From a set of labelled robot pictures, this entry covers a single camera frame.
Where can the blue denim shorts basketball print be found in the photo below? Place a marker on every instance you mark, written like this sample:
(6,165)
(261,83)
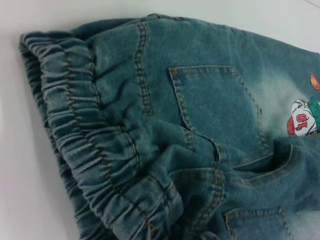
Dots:
(175,130)

